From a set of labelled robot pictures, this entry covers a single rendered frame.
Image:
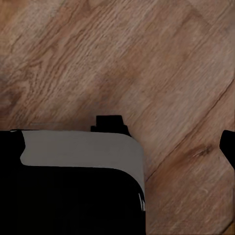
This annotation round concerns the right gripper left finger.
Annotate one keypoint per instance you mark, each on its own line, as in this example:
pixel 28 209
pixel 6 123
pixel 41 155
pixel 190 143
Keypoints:
pixel 12 146

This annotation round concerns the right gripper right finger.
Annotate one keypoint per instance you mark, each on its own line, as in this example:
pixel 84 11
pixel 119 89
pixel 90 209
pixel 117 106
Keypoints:
pixel 227 146

